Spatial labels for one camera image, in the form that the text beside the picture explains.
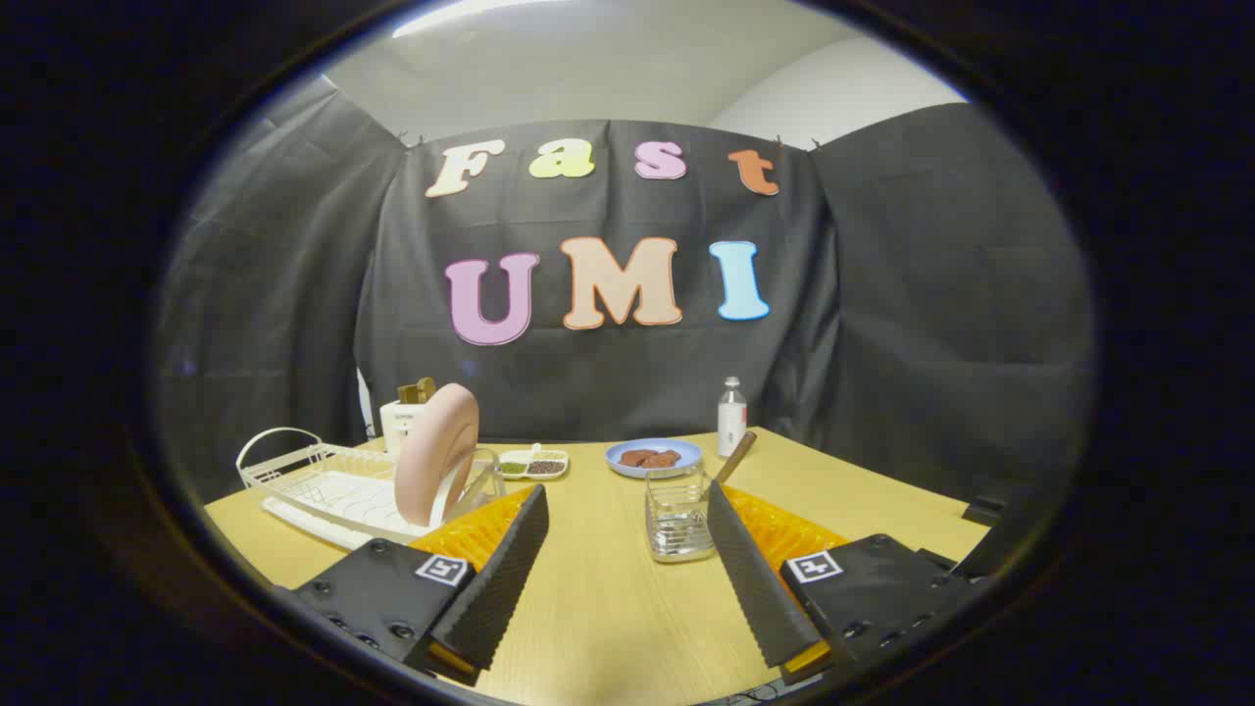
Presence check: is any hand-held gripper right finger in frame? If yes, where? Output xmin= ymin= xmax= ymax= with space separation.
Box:
xmin=706 ymin=480 xmax=981 ymax=685

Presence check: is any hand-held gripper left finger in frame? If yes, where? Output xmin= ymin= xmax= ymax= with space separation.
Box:
xmin=292 ymin=483 xmax=550 ymax=687

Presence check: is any clear wire basket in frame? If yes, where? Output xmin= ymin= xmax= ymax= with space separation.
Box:
xmin=644 ymin=468 xmax=717 ymax=564

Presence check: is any metal spoon with wooden handle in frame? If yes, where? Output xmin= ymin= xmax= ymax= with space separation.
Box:
xmin=712 ymin=431 xmax=758 ymax=487

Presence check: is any pink plate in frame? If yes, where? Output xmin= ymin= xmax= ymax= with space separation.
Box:
xmin=394 ymin=383 xmax=481 ymax=528

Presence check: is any white wire dish rack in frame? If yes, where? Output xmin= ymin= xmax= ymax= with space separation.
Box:
xmin=236 ymin=428 xmax=507 ymax=551

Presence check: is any white divided condiment dish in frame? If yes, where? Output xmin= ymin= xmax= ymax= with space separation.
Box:
xmin=496 ymin=443 xmax=571 ymax=481

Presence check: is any blue plate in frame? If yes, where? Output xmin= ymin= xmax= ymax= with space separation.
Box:
xmin=605 ymin=437 xmax=704 ymax=479

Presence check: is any clear bottle with white label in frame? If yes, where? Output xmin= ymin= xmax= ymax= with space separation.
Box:
xmin=718 ymin=377 xmax=748 ymax=459

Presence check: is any white toaster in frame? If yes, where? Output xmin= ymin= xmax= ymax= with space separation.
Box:
xmin=379 ymin=399 xmax=432 ymax=455

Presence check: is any black backdrop cloth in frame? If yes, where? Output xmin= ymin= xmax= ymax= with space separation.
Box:
xmin=152 ymin=78 xmax=1097 ymax=511

